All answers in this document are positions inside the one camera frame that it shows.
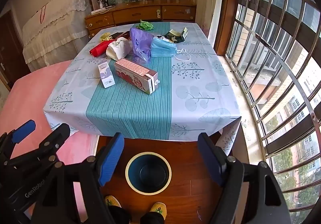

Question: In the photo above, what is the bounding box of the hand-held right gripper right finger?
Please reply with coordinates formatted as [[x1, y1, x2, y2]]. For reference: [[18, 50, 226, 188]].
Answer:
[[198, 132, 293, 224]]

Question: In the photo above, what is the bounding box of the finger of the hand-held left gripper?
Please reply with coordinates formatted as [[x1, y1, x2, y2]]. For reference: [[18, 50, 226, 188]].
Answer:
[[4, 123, 71, 168], [0, 120, 36, 159]]

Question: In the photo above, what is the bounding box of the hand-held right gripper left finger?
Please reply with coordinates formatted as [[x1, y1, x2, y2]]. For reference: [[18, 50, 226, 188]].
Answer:
[[31, 132, 125, 224]]

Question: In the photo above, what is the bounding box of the round cream waste bin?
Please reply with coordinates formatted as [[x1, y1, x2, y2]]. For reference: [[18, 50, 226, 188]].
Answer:
[[125, 152, 172, 195]]

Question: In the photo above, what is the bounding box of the red packet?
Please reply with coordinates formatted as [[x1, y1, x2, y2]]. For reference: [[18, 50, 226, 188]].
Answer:
[[90, 40, 114, 57]]

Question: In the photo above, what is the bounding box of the black gold wrapper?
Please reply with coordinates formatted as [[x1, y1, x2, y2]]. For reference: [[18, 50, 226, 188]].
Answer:
[[154, 29, 185, 44]]

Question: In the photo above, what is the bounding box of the green paper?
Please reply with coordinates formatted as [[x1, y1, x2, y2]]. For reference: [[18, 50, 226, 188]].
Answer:
[[139, 20, 154, 31]]

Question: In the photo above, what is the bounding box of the yellow knitted slipper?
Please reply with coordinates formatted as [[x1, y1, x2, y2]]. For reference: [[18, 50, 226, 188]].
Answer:
[[148, 201, 167, 219], [104, 195, 122, 211]]

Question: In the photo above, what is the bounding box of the person's left leg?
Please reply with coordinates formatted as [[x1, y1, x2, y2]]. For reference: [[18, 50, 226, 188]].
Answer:
[[108, 205, 132, 224]]

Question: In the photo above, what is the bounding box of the person's leg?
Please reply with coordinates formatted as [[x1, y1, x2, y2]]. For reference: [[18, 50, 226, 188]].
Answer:
[[108, 205, 132, 224], [143, 211, 165, 224]]

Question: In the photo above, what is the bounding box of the person's right leg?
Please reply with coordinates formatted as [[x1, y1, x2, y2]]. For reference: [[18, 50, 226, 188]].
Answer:
[[143, 211, 165, 224]]

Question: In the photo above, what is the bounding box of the small white purple box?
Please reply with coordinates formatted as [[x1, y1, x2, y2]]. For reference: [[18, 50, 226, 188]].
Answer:
[[98, 61, 115, 88]]

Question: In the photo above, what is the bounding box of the dark wooden door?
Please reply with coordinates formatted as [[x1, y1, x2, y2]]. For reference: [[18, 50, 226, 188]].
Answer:
[[0, 11, 32, 91]]

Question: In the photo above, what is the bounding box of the pink drink carton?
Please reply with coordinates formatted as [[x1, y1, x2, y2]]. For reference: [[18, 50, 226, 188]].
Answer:
[[114, 58, 160, 95]]

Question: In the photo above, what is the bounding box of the lace covered furniture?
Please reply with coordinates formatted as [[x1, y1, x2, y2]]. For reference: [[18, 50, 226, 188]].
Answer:
[[22, 0, 93, 72]]

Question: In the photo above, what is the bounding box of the white crumpled bag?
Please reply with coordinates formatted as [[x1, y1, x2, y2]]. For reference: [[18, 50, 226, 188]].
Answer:
[[106, 37, 131, 61]]

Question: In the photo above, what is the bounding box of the metal window grille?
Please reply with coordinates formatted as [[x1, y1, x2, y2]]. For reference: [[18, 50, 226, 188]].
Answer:
[[224, 0, 321, 217]]

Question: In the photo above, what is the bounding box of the purple plastic bag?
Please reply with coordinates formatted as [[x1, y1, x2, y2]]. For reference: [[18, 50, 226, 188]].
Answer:
[[129, 27, 154, 64]]

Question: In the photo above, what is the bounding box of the blue face mask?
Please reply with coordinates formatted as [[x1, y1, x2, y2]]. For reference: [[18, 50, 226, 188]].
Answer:
[[150, 38, 191, 61]]

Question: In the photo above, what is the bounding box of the white power strip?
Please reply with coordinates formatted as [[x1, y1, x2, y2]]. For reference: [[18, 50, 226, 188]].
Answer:
[[91, 7, 116, 15]]

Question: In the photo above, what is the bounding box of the wooden dresser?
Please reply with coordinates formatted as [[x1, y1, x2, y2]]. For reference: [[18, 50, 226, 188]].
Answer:
[[85, 0, 197, 37]]

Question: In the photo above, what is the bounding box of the wooden window frame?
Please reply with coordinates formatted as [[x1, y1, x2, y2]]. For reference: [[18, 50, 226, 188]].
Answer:
[[213, 0, 244, 56]]

